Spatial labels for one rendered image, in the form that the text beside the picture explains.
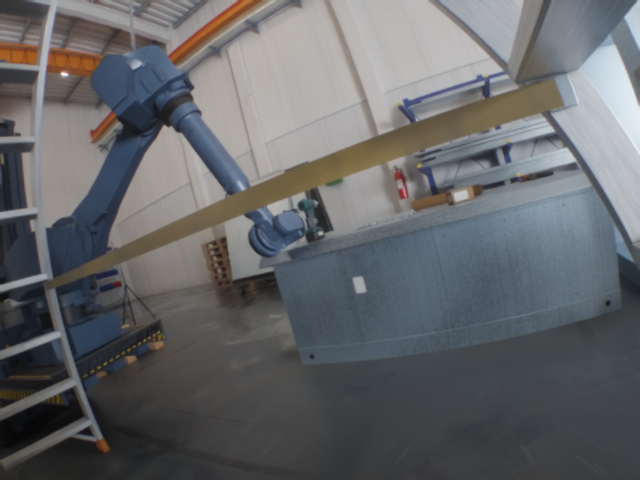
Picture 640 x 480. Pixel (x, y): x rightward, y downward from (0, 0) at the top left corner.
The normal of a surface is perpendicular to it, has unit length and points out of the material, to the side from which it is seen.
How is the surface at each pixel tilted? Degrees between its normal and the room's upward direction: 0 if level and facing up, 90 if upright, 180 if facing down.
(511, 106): 90
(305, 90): 90
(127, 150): 90
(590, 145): 92
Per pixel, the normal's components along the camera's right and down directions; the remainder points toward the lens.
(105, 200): 0.14, -0.12
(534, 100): -0.43, 0.17
